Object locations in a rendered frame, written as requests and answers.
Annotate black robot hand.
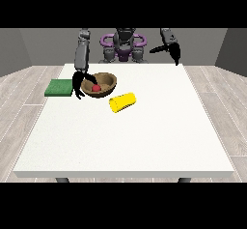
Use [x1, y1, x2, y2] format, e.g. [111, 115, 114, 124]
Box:
[149, 42, 181, 67]
[71, 70, 96, 100]

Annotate brown wooden bowl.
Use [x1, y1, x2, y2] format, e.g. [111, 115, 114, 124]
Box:
[80, 72, 118, 99]

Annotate green square pad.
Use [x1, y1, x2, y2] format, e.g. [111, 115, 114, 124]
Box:
[43, 78, 74, 98]

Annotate yellow cup with melon print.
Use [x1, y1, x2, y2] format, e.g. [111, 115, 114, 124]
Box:
[108, 92, 137, 114]

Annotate grey robot trunk purple rings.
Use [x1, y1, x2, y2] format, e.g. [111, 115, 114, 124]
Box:
[97, 28, 150, 65]

